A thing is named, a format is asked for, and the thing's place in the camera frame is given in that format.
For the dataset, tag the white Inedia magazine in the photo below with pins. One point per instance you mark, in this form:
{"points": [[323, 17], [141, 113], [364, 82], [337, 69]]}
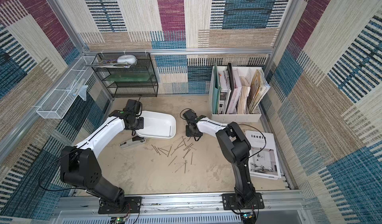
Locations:
{"points": [[264, 162]]}

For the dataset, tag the white wire wall basket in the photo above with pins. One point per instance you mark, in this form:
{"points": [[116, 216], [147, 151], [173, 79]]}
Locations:
{"points": [[73, 84]]}

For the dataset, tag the black wire mesh shelf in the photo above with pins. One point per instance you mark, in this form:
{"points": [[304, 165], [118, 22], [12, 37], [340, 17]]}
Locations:
{"points": [[140, 80]]}

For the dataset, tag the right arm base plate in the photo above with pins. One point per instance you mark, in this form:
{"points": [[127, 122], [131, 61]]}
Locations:
{"points": [[230, 202]]}

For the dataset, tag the black binder in organizer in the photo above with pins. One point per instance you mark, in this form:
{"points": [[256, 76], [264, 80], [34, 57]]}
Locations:
{"points": [[230, 76]]}

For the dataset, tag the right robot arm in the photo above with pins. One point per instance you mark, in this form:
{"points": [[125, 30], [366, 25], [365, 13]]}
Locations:
{"points": [[235, 148]]}

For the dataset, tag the white round device on shelf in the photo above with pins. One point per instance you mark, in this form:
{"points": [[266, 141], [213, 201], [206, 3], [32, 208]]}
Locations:
{"points": [[127, 60]]}

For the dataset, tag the green folder in organizer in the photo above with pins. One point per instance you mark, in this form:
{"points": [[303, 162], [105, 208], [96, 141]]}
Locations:
{"points": [[216, 90]]}

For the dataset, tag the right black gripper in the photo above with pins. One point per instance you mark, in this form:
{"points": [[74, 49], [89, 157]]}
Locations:
{"points": [[194, 132]]}

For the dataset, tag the white desktop file organizer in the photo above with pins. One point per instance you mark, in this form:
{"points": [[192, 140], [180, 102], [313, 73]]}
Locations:
{"points": [[233, 104]]}

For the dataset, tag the steel nail lower pair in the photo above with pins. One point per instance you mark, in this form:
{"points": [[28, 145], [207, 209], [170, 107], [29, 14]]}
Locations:
{"points": [[183, 165]]}

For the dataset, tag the white plastic storage box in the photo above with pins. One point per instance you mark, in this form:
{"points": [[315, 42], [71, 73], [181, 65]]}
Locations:
{"points": [[157, 125]]}

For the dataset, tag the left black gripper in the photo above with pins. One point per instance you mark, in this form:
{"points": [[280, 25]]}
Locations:
{"points": [[141, 124]]}

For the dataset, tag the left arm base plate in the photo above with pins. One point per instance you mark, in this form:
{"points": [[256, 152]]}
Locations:
{"points": [[125, 205]]}

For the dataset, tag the magazines on black shelf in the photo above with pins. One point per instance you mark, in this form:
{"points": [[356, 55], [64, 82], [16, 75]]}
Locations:
{"points": [[110, 64]]}

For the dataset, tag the brown envelopes in organizer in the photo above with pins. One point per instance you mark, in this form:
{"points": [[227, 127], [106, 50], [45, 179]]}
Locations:
{"points": [[259, 88]]}

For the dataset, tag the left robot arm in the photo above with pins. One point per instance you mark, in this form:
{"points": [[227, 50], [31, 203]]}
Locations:
{"points": [[79, 166]]}

